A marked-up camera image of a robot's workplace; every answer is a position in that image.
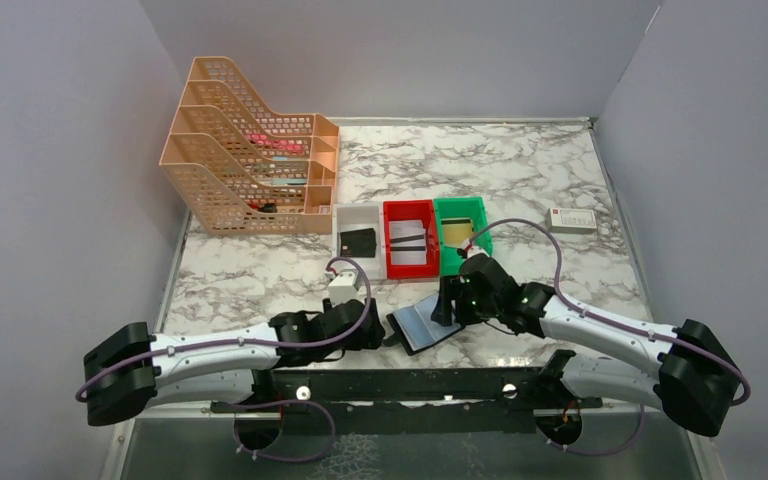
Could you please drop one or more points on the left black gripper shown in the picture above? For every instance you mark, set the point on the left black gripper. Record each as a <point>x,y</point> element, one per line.
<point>371,339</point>

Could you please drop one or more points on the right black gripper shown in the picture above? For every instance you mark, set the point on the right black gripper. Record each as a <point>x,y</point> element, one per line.
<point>453,287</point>

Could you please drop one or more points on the black leather card holder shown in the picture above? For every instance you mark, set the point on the black leather card holder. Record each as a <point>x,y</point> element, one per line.
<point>400,331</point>

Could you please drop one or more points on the green plastic bin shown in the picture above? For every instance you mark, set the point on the green plastic bin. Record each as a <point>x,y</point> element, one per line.
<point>453,207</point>

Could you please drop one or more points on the red plastic bin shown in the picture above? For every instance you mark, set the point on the red plastic bin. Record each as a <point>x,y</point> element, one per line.
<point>410,210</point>

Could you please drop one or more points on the white plastic bin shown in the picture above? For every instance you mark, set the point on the white plastic bin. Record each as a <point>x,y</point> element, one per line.
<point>352,216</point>

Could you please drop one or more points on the white card box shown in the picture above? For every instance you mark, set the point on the white card box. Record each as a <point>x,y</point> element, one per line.
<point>571,221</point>

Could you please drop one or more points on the peach plastic desk organizer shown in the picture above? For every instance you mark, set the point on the peach plastic desk organizer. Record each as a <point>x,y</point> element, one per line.
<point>228,185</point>

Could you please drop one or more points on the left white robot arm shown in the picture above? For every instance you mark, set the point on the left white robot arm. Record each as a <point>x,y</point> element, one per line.
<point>134,369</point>

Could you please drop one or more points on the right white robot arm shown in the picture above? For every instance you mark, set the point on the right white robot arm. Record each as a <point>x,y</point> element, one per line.
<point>685,371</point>

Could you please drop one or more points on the gold credit card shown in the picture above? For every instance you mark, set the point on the gold credit card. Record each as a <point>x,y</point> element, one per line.
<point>455,230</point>

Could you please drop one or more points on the white card with black stripe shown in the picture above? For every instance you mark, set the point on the white card with black stripe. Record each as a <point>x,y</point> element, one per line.
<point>407,232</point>

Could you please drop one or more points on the black credit card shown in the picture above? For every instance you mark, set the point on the black credit card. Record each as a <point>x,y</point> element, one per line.
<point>359,243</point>

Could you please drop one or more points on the pink highlighter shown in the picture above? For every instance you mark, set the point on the pink highlighter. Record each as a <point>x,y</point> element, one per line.
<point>272,146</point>

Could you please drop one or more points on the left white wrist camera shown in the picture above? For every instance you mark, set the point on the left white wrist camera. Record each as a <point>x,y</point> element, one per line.
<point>344,287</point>

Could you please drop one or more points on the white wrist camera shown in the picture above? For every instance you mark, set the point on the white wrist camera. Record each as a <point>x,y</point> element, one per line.
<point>344,287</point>
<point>468,249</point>

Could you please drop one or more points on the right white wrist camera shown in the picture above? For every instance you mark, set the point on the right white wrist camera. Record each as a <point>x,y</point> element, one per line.
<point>468,249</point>

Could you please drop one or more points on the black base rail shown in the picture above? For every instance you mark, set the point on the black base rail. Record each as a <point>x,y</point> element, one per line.
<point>403,401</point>

